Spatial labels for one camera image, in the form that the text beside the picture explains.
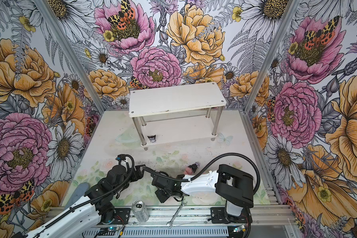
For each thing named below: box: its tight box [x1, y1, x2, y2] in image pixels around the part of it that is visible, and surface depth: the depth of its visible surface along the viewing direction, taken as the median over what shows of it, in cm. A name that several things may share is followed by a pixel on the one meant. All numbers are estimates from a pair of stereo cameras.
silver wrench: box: [166, 200, 188, 229], surface depth 77 cm
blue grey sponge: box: [64, 181, 90, 211], surface depth 81 cm
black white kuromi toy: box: [147, 134, 157, 144], surface depth 94 cm
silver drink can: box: [131, 199, 150, 223], surface depth 66 cm
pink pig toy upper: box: [183, 167, 194, 176], surface depth 89 cm
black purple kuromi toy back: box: [187, 161, 201, 174], surface depth 91 cm
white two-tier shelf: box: [128, 81, 227, 151], surface depth 83 cm
